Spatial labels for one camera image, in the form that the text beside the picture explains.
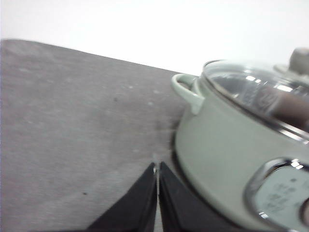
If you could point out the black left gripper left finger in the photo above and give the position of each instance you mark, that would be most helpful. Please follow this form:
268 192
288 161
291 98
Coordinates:
136 211

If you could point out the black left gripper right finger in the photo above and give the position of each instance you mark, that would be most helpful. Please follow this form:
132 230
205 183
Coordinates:
181 209

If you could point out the glass pot lid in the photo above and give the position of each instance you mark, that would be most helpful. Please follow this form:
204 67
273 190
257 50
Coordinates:
278 93

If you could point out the green electric steamer pot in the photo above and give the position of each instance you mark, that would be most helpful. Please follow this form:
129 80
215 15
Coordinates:
251 173

